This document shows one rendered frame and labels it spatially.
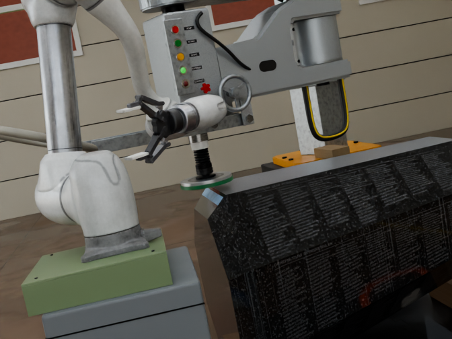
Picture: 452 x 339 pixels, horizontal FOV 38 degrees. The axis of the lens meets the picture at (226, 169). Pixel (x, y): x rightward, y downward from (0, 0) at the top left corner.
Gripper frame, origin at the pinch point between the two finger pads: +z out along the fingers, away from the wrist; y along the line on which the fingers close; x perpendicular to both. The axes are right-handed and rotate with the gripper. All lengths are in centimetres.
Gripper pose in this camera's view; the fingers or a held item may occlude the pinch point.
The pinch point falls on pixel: (126, 134)
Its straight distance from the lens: 188.3
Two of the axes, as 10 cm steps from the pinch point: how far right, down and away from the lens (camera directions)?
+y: -1.3, -9.6, -2.3
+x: 7.7, 0.5, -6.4
